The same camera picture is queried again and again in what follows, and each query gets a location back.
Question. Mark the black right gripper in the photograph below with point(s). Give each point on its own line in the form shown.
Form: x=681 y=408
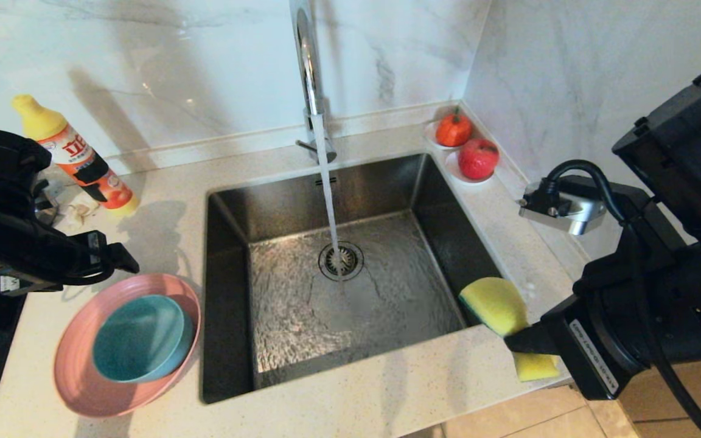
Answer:
x=679 y=304

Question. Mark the stainless steel sink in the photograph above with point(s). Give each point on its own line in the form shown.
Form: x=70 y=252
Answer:
x=399 y=292

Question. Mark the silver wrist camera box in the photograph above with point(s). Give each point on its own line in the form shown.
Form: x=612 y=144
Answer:
x=569 y=210

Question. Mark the small white dish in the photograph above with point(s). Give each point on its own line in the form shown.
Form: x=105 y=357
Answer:
x=429 y=139
x=451 y=170

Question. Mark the yellow-capped dish soap bottle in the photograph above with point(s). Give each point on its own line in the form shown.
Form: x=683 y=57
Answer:
x=80 y=161

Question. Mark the chrome faucet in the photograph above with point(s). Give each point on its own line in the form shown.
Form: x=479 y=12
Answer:
x=308 y=73

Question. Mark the orange red tomato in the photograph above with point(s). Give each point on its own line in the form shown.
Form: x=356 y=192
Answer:
x=454 y=129

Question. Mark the red apple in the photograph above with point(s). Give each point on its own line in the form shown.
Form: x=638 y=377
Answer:
x=478 y=159

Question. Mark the metal sink drain strainer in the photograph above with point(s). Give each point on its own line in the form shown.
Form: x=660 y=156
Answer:
x=355 y=263

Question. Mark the pink plate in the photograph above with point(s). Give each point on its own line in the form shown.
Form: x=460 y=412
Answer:
x=76 y=365

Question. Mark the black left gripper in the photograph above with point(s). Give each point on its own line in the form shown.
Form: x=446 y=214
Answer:
x=10 y=231

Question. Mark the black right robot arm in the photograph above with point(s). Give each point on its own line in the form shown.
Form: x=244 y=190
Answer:
x=691 y=152

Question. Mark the yellow green sponge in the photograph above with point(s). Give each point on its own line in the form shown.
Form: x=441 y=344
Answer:
x=496 y=304

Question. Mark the teal bowl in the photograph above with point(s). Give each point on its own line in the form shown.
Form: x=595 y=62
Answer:
x=140 y=337

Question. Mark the crumpled white paper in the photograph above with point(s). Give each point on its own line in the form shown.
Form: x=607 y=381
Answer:
x=83 y=212

